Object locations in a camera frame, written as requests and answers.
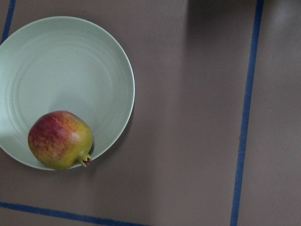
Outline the green plate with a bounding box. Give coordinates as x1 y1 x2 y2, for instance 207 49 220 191
0 16 135 170

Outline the red green pomegranate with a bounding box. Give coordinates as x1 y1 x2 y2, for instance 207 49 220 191
28 111 93 170

